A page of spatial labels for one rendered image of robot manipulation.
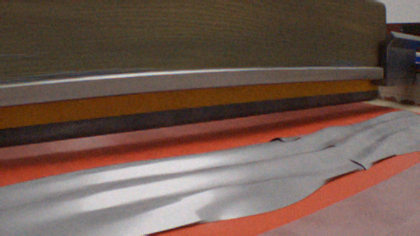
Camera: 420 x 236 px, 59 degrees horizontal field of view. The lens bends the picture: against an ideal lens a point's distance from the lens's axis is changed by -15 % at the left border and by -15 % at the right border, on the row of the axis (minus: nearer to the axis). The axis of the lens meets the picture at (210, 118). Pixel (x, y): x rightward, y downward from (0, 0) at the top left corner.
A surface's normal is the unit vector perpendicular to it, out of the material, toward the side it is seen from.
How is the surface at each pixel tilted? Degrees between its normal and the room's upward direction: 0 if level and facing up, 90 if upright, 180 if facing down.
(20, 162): 0
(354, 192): 0
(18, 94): 90
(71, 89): 90
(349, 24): 90
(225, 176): 34
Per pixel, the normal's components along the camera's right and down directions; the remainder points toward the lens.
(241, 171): 0.25, -0.75
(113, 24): 0.59, 0.15
